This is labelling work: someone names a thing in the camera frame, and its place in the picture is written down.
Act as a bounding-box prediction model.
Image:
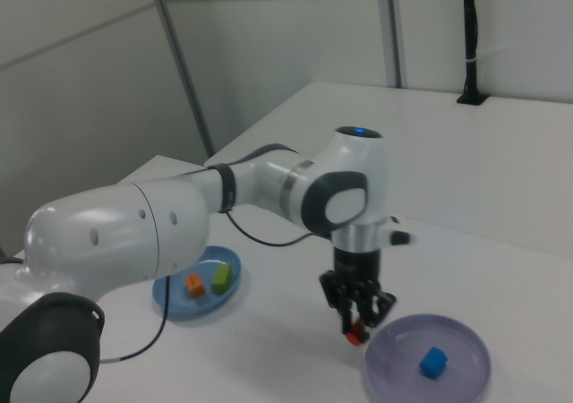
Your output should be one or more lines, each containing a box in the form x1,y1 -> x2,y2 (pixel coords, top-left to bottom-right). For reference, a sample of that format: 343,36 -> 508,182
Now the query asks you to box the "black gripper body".
333,248 -> 382,288

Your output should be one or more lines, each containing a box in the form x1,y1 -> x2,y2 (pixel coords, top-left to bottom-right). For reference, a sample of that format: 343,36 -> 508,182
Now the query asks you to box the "red cylinder block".
346,320 -> 366,347

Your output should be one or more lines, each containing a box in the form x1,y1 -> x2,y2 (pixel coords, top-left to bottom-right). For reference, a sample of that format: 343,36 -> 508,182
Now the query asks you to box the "small blue block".
418,346 -> 449,380

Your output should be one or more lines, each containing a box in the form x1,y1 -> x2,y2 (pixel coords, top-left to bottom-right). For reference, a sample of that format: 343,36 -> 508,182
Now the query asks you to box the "green rectangular block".
210,264 -> 236,296

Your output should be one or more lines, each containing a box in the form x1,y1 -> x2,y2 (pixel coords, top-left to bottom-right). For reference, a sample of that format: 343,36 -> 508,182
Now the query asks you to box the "orange rectangular block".
184,273 -> 207,299

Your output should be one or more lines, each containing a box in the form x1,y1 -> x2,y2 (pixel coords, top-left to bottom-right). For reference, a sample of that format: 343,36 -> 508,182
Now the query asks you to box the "purple plate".
364,313 -> 492,403

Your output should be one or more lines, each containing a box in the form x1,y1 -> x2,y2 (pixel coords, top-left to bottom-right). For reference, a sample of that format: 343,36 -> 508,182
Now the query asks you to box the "blue plate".
151,245 -> 243,322

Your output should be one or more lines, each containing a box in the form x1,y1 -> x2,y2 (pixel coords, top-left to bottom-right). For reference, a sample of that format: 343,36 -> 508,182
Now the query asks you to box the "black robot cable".
98,208 -> 335,364

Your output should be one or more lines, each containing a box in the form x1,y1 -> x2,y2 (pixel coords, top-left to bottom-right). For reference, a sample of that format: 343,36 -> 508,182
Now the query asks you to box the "black velcro cable strap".
214,163 -> 237,211

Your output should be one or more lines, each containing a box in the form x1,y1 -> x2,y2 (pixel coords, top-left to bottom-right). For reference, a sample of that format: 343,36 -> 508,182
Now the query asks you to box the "black camera pole with clamp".
456,0 -> 487,106

